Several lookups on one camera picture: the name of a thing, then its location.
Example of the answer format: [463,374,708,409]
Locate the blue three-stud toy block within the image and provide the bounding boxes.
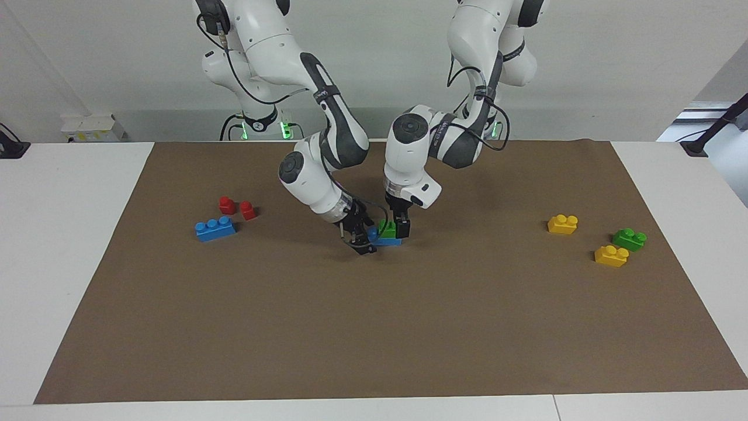
[195,216,238,243]
[366,226,403,247]

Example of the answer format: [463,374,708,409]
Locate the yellow two-stud toy block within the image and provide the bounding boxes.
[547,214,580,236]
[594,245,631,269]

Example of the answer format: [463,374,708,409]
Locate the brown table mat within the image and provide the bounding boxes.
[34,139,748,405]

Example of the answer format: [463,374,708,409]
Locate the black stand pole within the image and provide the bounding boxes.
[679,92,748,158]

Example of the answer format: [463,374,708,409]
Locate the black table clamp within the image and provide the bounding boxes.
[0,123,32,159]

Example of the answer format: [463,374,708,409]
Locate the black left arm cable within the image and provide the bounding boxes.
[447,51,512,153]

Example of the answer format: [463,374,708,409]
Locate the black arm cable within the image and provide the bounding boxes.
[447,51,512,153]
[196,13,310,106]

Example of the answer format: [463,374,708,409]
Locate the black base cable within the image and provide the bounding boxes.
[219,113,247,142]

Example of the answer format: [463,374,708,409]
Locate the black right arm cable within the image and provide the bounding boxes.
[196,13,310,106]

